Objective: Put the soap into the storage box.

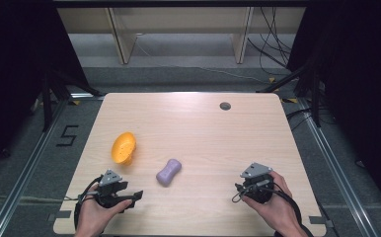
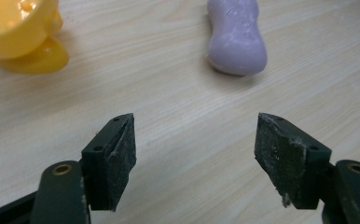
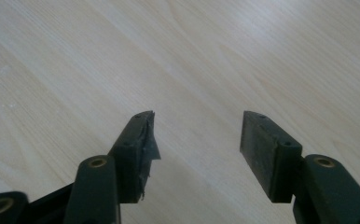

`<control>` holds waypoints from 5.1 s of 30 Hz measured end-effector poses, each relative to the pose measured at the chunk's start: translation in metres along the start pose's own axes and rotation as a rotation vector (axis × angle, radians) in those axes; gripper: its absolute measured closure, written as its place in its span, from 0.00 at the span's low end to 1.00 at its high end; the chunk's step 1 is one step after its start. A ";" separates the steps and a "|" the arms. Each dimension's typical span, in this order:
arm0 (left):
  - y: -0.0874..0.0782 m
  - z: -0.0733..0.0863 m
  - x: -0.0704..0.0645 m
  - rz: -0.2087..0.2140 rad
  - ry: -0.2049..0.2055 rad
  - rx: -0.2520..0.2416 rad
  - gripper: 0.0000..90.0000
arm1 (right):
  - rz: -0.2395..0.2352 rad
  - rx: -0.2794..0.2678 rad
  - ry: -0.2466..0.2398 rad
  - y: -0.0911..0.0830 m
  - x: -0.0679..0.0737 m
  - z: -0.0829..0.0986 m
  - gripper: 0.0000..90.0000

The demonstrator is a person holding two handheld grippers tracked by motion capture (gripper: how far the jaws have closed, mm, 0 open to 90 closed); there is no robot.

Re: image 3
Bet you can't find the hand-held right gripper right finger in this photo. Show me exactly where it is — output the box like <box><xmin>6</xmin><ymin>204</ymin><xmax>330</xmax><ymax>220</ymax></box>
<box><xmin>239</xmin><ymin>110</ymin><xmax>360</xmax><ymax>224</ymax></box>

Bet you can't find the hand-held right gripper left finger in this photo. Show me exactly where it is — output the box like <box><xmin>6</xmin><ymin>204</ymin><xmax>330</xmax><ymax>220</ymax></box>
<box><xmin>63</xmin><ymin>110</ymin><xmax>162</xmax><ymax>224</ymax></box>

